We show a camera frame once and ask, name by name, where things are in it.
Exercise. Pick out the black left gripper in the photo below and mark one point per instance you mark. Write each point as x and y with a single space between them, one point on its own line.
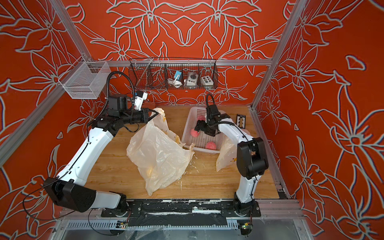
145 114

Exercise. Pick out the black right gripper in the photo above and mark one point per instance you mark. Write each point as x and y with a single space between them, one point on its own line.
202 123

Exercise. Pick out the banana print plastic bag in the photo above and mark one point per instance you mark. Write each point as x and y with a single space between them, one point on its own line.
228 154

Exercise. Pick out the plain translucent plastic bag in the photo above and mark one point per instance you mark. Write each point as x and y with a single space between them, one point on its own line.
159 153

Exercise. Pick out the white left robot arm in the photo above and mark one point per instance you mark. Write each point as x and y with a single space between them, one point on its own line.
68 188

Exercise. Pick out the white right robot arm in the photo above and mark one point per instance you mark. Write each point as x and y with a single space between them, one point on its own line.
251 157

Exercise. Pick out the pink perforated plastic basket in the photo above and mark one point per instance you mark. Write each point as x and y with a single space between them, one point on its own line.
202 139

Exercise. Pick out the black remote with buttons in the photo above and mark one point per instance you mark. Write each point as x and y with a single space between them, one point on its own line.
241 121

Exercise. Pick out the blue white small box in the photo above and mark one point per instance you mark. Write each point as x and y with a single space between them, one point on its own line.
178 76

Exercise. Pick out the white button box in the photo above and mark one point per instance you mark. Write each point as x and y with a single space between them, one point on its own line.
207 81

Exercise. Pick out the white round-dial device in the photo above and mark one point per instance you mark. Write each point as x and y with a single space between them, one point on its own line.
191 80

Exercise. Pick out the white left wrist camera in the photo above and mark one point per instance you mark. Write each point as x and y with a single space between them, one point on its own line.
140 97

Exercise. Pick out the black wire wall basket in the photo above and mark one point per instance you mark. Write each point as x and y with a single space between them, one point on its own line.
158 73

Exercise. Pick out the white mesh wall basket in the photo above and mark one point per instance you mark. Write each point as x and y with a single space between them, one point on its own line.
85 80

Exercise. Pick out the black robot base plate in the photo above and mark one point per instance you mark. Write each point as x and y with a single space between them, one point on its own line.
185 213

